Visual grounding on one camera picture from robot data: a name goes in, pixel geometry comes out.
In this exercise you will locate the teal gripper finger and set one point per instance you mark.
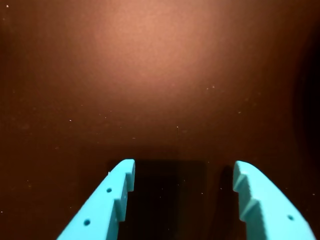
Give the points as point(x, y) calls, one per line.
point(100, 212)
point(270, 212)

